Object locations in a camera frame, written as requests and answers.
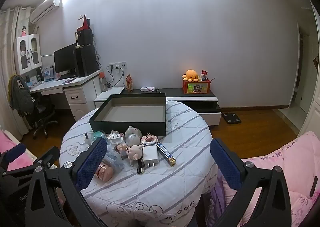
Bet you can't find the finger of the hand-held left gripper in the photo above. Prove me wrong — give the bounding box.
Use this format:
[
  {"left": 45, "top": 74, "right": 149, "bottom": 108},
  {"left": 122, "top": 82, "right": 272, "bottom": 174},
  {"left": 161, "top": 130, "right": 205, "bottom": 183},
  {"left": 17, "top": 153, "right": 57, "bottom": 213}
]
[
  {"left": 37, "top": 145, "right": 60, "bottom": 166},
  {"left": 0, "top": 143, "right": 27, "bottom": 170}
]

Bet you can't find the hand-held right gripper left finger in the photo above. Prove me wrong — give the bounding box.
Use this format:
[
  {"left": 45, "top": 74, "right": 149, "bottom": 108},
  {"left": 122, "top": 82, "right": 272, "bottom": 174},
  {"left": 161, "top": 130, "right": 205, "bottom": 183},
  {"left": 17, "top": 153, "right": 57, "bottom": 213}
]
[{"left": 25, "top": 137, "right": 108, "bottom": 227}]

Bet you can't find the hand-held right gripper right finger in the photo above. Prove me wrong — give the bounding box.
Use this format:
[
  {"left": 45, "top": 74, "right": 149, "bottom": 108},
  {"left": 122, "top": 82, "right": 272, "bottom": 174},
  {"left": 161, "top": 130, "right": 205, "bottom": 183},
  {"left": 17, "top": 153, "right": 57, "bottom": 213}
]
[{"left": 210, "top": 138, "right": 292, "bottom": 227}]

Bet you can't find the grey cat plush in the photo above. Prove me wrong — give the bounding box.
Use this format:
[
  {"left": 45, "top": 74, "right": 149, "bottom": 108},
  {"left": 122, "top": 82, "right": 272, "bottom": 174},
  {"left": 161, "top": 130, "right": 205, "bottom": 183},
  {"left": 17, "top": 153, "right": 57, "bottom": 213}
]
[{"left": 124, "top": 125, "right": 143, "bottom": 138}]

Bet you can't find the white glass-door cabinet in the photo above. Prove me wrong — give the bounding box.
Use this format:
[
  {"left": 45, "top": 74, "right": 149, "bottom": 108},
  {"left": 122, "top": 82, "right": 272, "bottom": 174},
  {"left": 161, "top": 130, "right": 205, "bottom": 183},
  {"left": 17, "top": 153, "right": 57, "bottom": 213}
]
[{"left": 14, "top": 34, "right": 42, "bottom": 75}]

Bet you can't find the silver round capsule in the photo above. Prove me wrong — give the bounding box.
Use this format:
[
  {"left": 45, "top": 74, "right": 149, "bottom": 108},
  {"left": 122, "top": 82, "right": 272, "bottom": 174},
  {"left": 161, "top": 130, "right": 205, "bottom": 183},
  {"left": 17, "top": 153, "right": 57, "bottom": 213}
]
[{"left": 125, "top": 134, "right": 141, "bottom": 146}]

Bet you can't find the black office chair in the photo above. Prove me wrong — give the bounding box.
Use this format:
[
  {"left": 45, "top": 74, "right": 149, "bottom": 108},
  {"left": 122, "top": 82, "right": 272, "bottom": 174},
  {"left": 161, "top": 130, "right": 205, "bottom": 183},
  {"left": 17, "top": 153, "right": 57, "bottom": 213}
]
[{"left": 10, "top": 74, "right": 57, "bottom": 138}]

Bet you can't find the pink pixel block donut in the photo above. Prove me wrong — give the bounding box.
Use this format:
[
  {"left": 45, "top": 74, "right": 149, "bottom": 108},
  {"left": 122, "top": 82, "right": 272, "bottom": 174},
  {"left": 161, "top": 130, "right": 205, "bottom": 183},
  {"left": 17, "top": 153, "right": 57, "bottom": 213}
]
[{"left": 141, "top": 135, "right": 158, "bottom": 146}]

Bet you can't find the pink fleece blanket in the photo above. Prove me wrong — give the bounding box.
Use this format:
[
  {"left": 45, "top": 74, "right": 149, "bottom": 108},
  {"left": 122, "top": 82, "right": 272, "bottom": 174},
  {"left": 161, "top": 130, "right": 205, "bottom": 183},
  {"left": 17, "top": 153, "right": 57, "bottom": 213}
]
[{"left": 0, "top": 129, "right": 38, "bottom": 172}]

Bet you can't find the black pen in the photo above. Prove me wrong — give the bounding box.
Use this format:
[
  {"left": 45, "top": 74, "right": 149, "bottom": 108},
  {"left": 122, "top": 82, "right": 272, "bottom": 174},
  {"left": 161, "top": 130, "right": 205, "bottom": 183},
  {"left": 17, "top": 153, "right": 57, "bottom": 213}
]
[{"left": 137, "top": 153, "right": 145, "bottom": 174}]

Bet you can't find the dark grey jacket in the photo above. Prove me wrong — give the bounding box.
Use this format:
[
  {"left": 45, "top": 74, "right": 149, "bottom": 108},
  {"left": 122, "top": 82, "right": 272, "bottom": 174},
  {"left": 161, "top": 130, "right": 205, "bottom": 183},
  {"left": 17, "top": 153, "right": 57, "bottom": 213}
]
[{"left": 9, "top": 74, "right": 34, "bottom": 115}]

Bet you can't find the blue white box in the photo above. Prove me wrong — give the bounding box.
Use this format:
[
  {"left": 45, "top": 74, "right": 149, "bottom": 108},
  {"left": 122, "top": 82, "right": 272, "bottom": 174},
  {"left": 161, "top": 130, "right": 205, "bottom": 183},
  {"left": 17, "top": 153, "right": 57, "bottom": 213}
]
[{"left": 41, "top": 65, "right": 55, "bottom": 82}]

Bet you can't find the white charger plug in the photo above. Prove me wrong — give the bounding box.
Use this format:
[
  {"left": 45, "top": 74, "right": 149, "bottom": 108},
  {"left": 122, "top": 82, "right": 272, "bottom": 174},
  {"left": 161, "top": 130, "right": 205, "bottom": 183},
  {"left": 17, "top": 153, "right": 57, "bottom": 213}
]
[{"left": 143, "top": 145, "right": 160, "bottom": 169}]

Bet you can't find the grey bottle orange cap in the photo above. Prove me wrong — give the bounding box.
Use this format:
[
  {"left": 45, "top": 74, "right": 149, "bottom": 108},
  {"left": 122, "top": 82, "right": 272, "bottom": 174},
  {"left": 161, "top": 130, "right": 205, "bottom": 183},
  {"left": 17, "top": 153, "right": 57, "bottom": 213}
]
[{"left": 99, "top": 69, "right": 108, "bottom": 92}]

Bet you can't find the black computer monitor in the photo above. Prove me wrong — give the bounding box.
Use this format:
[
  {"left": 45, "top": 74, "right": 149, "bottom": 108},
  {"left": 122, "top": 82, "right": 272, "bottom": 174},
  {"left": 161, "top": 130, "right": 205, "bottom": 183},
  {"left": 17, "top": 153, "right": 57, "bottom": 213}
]
[{"left": 54, "top": 43, "right": 78, "bottom": 78}]

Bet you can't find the black power cable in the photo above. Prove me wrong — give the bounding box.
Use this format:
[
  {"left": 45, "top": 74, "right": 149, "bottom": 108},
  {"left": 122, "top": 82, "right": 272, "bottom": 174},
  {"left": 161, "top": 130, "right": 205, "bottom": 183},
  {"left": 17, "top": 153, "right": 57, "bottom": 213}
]
[{"left": 106, "top": 65, "right": 118, "bottom": 88}]

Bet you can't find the black shallow box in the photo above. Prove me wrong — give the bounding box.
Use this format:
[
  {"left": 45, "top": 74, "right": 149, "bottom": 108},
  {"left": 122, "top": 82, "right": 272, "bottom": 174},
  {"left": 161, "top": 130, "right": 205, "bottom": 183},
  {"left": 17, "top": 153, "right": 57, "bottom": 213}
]
[{"left": 89, "top": 93, "right": 167, "bottom": 137}]

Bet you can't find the white plug adapter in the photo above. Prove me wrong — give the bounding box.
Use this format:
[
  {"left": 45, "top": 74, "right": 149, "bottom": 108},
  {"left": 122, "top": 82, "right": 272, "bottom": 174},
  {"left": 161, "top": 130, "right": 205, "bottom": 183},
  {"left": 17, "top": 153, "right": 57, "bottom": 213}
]
[{"left": 109, "top": 130, "right": 125, "bottom": 145}]

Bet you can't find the clear plastic packet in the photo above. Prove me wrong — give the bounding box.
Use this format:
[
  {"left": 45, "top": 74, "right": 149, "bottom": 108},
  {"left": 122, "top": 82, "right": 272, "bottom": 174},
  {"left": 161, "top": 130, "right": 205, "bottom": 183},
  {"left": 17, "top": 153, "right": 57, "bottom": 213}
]
[{"left": 102, "top": 145, "right": 125, "bottom": 170}]

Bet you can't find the black computer tower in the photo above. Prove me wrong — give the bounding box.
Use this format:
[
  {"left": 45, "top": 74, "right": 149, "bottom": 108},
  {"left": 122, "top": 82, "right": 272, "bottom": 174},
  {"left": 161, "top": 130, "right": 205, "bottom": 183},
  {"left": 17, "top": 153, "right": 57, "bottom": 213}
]
[{"left": 74, "top": 45, "right": 98, "bottom": 77}]

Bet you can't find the small blue box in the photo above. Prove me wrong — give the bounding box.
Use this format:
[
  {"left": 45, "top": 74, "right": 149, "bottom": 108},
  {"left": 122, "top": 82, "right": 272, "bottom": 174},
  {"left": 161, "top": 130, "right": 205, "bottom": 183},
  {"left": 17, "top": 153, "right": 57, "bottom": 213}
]
[{"left": 156, "top": 142, "right": 176, "bottom": 167}]

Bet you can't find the small brown figure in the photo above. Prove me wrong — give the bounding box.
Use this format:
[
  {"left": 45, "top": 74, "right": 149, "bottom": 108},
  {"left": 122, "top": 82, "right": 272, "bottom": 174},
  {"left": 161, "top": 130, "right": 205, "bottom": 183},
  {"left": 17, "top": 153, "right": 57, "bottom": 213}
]
[{"left": 125, "top": 74, "right": 133, "bottom": 93}]

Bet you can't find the black bathroom scale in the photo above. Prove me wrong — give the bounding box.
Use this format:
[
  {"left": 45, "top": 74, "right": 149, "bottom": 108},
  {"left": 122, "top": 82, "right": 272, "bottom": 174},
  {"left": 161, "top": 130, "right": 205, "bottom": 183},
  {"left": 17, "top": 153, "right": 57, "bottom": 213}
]
[{"left": 222, "top": 112, "right": 242, "bottom": 124}]

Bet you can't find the orange octopus plush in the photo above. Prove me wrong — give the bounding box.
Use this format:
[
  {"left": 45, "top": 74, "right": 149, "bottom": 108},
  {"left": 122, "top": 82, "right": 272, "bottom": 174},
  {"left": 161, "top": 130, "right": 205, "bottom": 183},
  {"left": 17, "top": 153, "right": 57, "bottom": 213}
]
[{"left": 182, "top": 69, "right": 200, "bottom": 82}]

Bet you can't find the black speaker box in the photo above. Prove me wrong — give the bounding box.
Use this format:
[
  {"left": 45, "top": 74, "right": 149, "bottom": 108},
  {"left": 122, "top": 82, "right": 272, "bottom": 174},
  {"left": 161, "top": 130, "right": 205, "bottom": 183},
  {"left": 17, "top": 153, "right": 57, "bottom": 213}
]
[{"left": 75, "top": 28, "right": 93, "bottom": 47}]

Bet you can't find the white air conditioner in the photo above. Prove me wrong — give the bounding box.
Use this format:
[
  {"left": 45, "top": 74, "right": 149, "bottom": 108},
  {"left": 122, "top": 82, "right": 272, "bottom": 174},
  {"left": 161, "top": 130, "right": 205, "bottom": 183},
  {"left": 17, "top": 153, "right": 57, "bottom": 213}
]
[{"left": 29, "top": 0, "right": 62, "bottom": 24}]

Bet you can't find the white wardrobe door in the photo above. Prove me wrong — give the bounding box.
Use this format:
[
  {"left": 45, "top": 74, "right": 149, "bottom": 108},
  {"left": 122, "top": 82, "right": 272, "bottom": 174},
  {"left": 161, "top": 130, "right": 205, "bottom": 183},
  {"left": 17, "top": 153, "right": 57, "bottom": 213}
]
[{"left": 299, "top": 0, "right": 320, "bottom": 137}]

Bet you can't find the pink gold bottle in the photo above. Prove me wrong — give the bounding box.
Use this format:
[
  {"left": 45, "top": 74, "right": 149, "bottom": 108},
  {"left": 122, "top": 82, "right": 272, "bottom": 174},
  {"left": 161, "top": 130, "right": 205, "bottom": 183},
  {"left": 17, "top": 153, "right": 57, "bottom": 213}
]
[{"left": 96, "top": 163, "right": 114, "bottom": 182}]

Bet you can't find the red printed toy box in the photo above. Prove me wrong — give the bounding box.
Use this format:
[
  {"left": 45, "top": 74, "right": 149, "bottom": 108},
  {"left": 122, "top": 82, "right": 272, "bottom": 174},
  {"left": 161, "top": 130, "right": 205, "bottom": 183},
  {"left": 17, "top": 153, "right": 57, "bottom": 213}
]
[{"left": 182, "top": 79, "right": 212, "bottom": 95}]

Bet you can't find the pink printed blanket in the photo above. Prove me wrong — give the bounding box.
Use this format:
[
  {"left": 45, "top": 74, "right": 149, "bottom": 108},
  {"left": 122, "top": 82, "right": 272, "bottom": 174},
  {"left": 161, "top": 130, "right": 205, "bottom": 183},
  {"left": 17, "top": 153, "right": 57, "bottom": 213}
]
[{"left": 210, "top": 131, "right": 320, "bottom": 227}]

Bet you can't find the pink pig figurine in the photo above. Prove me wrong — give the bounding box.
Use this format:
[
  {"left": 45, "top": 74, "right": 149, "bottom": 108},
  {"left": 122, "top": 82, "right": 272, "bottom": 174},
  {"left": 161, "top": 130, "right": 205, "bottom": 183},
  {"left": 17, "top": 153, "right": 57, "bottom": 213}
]
[{"left": 115, "top": 143, "right": 145, "bottom": 167}]

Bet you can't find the white desk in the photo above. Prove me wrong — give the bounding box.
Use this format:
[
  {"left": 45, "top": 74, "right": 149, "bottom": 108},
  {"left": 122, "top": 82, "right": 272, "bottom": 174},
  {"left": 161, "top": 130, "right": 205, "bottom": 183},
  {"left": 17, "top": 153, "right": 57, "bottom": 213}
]
[{"left": 29, "top": 69, "right": 103, "bottom": 122}]

